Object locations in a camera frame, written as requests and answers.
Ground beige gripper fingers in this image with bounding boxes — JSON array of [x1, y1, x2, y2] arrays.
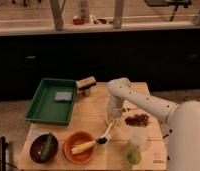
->
[[107, 115, 117, 125]]

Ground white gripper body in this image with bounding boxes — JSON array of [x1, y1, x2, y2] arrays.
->
[[107, 96, 124, 117]]

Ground white dish brush black head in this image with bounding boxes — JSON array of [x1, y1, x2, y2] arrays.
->
[[96, 123, 113, 145]]

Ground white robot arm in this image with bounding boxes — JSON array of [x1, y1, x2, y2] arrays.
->
[[107, 78, 200, 171]]

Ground wooden scrub brush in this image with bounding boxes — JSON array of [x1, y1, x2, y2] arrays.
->
[[76, 76, 96, 96]]

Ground pile of brown beans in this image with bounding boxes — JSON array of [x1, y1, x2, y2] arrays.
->
[[125, 114, 149, 127]]

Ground clear plastic cup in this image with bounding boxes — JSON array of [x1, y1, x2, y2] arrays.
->
[[129, 127, 148, 146]]

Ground yellow corn sticks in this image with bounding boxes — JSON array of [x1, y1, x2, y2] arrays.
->
[[71, 140, 96, 155]]

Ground orange bowl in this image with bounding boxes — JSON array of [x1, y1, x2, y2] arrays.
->
[[62, 131, 95, 165]]

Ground grey sponge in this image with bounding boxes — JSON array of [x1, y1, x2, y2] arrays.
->
[[55, 92, 73, 102]]

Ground green plastic tray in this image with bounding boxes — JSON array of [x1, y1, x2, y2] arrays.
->
[[25, 78, 77, 125]]

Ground green cucumber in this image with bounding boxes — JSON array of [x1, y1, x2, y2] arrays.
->
[[41, 133, 52, 162]]

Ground dark brown bowl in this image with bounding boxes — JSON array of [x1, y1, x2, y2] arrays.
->
[[30, 133, 58, 163]]

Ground red object on shelf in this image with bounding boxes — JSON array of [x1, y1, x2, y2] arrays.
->
[[72, 18, 85, 25]]

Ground black stand at left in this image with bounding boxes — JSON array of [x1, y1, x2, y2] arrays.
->
[[0, 136, 8, 171]]

